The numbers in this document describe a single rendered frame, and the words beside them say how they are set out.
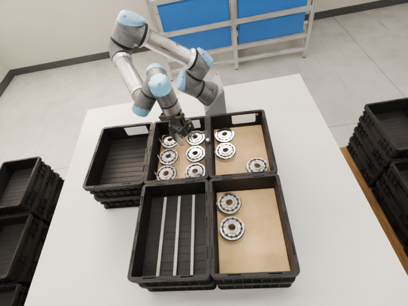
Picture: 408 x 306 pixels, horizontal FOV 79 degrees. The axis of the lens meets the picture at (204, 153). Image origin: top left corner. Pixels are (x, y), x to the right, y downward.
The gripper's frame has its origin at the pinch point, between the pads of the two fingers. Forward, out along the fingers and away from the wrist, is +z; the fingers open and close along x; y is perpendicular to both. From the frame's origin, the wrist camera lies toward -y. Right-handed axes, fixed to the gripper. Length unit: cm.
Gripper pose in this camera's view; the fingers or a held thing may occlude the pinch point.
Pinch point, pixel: (184, 139)
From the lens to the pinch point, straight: 116.6
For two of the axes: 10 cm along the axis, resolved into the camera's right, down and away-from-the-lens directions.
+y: 6.9, 4.7, -5.6
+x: 6.8, -6.7, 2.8
